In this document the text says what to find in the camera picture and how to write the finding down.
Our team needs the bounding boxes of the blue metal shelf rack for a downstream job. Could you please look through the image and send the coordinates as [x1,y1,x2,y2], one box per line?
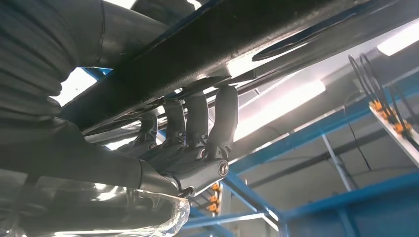
[82,65,419,237]

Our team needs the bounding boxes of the white board orange connectors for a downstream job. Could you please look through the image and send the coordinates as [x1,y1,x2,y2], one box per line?
[369,99,419,169]

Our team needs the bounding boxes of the white metal strut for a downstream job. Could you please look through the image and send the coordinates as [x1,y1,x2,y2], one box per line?
[322,134,358,192]

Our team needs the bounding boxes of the ceiling strip light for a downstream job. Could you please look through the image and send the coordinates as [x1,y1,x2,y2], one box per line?
[376,21,419,57]
[233,79,327,142]

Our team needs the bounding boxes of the black looped cable bundle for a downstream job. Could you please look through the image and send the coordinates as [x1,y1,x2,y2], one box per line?
[348,53,419,138]

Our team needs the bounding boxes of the white strip orange connectors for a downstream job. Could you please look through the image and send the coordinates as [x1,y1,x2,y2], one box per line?
[209,182,231,217]

